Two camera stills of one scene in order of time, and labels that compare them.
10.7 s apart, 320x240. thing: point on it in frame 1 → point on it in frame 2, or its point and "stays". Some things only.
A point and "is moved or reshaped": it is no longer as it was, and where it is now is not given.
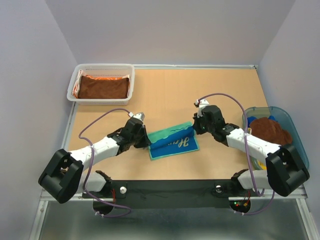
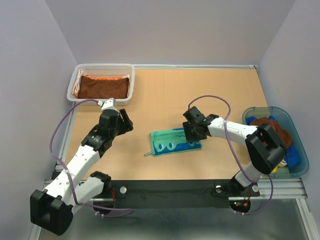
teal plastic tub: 281,115 stays
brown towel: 91,87 stays
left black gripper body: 139,140 → 120,125
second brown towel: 270,130 stays
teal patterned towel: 174,140 is moved or reshaped
